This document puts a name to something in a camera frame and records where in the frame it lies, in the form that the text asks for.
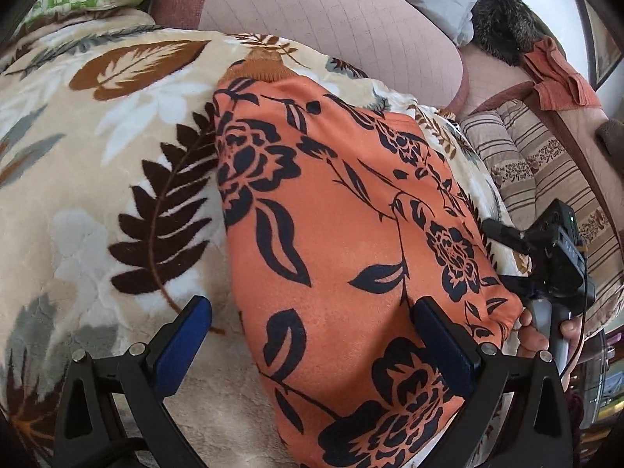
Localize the striped beige cushion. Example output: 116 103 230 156
461 100 624 338

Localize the pink brown sofa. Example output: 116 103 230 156
151 0 624 264

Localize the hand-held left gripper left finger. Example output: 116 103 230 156
53 295 214 468

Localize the brown cushion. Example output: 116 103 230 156
597 119 624 167

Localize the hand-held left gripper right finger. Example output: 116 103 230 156
412 296 574 468

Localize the dark wooden frame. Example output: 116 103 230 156
574 0 624 89

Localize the plain orange cloth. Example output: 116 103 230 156
521 39 604 113

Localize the orange floral garment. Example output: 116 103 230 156
213 51 526 468

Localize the person's right hand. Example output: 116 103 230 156
516 308 587 392

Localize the leaf print fleece blanket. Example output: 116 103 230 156
0 10 532 468

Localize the dark furry cushion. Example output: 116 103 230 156
470 0 550 66

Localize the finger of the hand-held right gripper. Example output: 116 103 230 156
482 218 531 255
496 274 538 299

